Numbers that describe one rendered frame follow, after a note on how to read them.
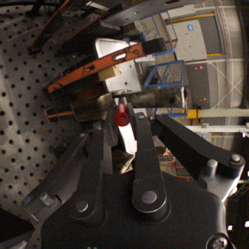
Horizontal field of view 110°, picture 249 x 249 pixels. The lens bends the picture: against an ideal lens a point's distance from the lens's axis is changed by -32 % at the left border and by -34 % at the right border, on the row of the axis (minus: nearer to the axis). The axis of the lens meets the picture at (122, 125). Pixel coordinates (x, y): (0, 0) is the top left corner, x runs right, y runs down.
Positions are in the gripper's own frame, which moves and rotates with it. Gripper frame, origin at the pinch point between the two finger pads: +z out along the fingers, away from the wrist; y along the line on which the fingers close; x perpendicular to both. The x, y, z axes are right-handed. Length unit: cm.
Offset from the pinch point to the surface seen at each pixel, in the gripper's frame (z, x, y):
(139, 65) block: 47.7, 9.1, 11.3
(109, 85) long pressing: 22.0, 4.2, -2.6
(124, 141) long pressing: 21.6, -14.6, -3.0
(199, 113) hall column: 603, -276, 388
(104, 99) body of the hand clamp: 12.0, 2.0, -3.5
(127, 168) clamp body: 9.3, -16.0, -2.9
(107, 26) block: 29.4, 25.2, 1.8
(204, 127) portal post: 330, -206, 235
